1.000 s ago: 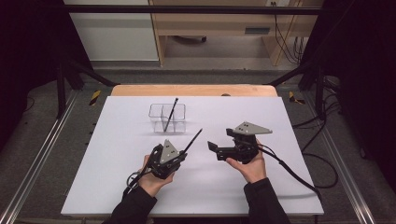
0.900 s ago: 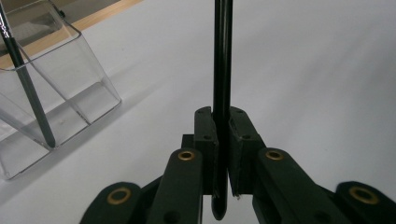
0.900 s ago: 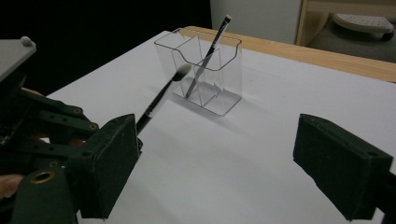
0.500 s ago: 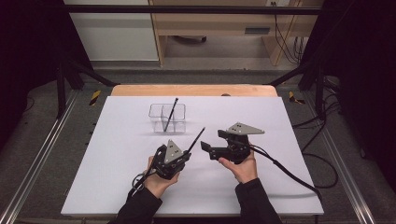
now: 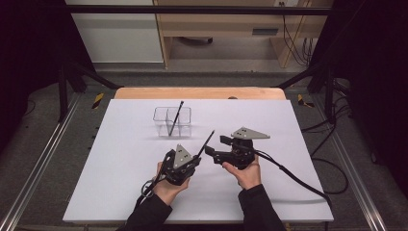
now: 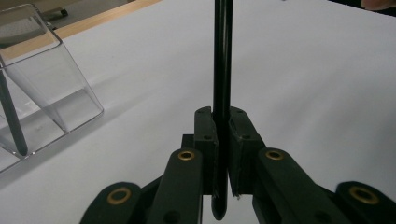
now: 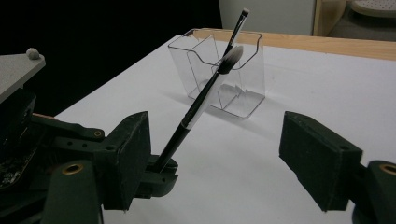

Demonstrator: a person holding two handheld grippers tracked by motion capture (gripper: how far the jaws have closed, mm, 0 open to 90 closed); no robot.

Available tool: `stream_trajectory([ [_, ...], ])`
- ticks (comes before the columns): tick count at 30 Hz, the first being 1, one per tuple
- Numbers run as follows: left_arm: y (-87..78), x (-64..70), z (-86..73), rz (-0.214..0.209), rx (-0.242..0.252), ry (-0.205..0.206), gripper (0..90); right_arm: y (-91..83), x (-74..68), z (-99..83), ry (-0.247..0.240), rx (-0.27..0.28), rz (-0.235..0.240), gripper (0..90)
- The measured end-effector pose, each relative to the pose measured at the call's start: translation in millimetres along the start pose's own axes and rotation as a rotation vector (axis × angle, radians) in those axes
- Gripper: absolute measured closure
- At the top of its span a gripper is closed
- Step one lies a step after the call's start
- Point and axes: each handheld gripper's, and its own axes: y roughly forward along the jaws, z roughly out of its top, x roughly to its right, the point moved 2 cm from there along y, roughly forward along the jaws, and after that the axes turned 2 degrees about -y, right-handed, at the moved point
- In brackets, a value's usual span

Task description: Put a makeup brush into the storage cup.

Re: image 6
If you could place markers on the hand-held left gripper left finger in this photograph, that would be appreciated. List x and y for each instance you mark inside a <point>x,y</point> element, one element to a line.
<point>186,186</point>

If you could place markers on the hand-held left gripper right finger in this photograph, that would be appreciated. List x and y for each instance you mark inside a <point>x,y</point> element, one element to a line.
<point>274,183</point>

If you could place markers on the clear plastic organizer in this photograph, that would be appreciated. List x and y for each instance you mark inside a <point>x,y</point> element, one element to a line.
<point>53,93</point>

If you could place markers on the white board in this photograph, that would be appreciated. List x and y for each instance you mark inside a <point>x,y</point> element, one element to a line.
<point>295,93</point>

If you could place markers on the wooden table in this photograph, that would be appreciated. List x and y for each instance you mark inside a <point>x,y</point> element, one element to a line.
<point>102,18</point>

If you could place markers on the low wheeled footrest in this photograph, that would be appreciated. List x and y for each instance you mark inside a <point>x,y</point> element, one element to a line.
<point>63,13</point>

